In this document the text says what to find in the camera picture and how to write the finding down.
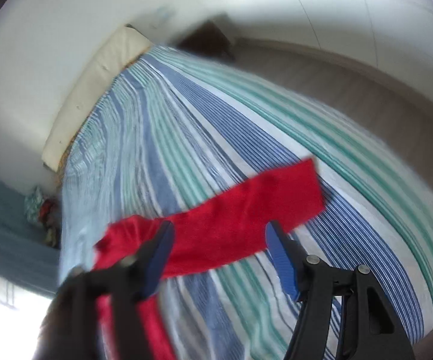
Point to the teal curtain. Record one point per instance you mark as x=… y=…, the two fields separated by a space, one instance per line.
x=24 y=258

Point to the red sweater with white rabbit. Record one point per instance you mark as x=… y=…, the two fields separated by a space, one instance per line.
x=222 y=230

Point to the white wardrobe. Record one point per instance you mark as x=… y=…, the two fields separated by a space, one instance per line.
x=393 y=35

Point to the pile of clothes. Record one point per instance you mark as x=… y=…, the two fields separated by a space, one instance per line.
x=44 y=212

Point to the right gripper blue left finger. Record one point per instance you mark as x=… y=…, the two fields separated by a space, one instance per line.
x=137 y=278

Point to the dark nightstand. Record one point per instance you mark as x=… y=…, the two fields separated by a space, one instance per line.
x=212 y=39

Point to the cream padded headboard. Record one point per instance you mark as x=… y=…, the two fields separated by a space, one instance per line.
x=120 y=50

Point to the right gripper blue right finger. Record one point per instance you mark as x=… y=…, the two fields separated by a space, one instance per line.
x=303 y=277

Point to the blue green striped bedspread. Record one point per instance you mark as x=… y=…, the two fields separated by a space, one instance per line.
x=174 y=130

